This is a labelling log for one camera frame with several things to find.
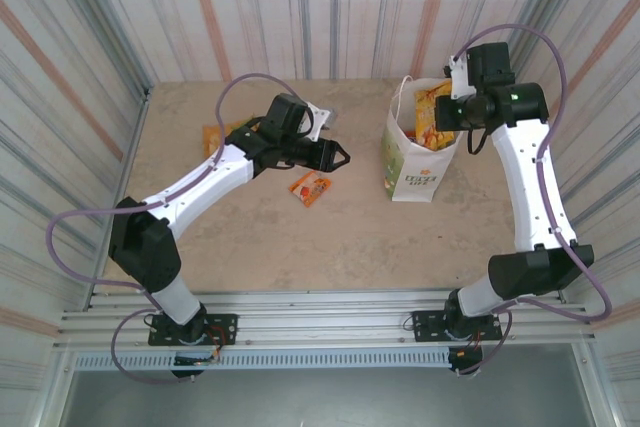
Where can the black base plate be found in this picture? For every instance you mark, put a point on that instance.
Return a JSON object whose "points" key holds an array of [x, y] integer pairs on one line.
{"points": [[425, 324], [225, 327]]}

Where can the red and teal snack bag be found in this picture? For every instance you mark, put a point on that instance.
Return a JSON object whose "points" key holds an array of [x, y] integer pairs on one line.
{"points": [[409, 134]]}

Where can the yellow snack bag green print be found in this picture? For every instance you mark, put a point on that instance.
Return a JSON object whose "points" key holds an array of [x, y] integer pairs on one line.
{"points": [[212, 139]]}

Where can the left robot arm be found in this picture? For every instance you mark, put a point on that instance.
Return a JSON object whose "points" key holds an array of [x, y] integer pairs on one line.
{"points": [[200, 187]]}

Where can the aluminium side rail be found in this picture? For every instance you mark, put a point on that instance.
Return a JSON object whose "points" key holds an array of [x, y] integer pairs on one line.
{"points": [[126, 172]]}

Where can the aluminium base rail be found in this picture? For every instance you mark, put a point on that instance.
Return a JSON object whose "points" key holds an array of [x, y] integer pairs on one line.
{"points": [[325, 322]]}

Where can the small orange cracker packet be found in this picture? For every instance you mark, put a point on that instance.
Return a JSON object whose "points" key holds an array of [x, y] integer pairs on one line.
{"points": [[310, 188]]}

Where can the yellow chips bag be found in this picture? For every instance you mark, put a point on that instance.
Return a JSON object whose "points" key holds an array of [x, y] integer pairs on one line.
{"points": [[430, 122]]}

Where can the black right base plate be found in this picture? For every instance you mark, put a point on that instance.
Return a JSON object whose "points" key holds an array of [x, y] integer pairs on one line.
{"points": [[425, 324]]}

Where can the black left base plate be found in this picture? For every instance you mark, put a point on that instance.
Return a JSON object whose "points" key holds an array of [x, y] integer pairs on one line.
{"points": [[225, 327]]}

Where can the white paper bag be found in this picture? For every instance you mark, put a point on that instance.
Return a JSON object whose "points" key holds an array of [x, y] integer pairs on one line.
{"points": [[415, 177]]}

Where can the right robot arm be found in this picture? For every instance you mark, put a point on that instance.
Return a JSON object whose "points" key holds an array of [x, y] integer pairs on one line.
{"points": [[530, 187]]}

